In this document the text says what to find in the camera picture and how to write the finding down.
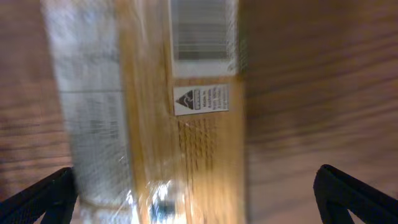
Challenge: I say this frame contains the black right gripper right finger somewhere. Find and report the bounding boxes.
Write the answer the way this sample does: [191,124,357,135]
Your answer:
[313,164,397,224]

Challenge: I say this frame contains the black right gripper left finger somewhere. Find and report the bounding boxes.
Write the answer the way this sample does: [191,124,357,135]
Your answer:
[1,167,78,224]

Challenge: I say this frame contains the orange cracker packet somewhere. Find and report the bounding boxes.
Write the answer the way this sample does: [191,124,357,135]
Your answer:
[42,0,246,223]

